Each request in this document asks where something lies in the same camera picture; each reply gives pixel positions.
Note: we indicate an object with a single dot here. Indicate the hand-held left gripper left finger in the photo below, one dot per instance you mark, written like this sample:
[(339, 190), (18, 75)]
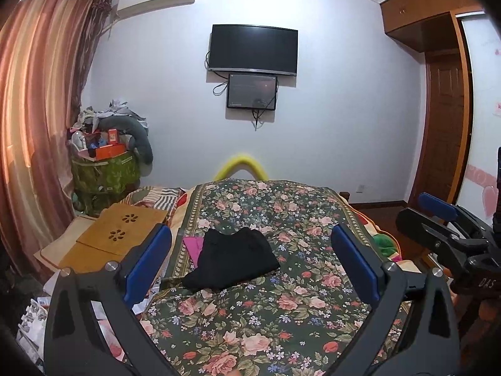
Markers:
[(150, 258)]

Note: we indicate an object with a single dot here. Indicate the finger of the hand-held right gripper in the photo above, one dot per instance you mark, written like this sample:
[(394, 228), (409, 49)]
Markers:
[(415, 223), (436, 206)]

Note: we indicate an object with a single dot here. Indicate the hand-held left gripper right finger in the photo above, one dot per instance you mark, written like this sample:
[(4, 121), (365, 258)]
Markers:
[(356, 266)]

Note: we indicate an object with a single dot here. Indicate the black pants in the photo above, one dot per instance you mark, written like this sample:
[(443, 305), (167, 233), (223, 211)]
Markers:
[(231, 258)]

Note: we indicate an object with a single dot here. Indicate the pink pants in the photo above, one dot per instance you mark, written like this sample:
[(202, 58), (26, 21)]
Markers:
[(193, 248)]

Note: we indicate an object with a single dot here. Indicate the green red blanket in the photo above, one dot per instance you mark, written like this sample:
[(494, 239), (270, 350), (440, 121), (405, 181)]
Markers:
[(383, 244)]

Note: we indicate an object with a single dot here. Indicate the wooden lap desk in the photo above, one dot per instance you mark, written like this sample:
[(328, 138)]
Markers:
[(117, 235)]

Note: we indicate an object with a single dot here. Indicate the striped blanket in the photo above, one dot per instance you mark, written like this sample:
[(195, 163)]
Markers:
[(160, 197)]

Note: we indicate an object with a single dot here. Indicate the brown wooden door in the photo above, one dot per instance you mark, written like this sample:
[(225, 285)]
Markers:
[(442, 125)]

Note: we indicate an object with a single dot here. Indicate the green storage bag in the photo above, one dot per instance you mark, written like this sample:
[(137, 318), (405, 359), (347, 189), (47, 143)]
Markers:
[(105, 180)]

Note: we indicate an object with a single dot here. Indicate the white sliding wardrobe door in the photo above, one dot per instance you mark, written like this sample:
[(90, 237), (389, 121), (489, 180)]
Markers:
[(483, 125)]

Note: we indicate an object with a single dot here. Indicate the floral bedspread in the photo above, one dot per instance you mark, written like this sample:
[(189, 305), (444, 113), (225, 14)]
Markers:
[(274, 321)]

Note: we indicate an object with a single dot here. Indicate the orange box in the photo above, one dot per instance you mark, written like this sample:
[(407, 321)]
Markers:
[(111, 152)]

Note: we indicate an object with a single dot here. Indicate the grey bolster pillow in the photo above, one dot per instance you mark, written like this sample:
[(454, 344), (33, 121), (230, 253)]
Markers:
[(141, 137)]

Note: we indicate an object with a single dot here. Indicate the pile of grey clothes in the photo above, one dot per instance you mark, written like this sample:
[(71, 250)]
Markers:
[(113, 109)]

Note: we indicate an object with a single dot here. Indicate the pink striped curtain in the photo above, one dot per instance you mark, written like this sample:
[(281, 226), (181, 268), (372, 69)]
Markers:
[(39, 125)]

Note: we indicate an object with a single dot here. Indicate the wooden overhead cabinet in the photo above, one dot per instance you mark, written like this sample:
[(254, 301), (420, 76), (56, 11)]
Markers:
[(418, 11)]

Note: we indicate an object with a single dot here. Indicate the white wall socket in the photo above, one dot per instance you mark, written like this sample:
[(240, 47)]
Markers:
[(361, 188)]

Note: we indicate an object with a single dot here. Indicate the small black wall monitor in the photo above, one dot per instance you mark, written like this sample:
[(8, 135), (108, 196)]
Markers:
[(252, 92)]

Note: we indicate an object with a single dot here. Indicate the black wall television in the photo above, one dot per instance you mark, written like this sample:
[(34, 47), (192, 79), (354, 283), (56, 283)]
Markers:
[(252, 49)]

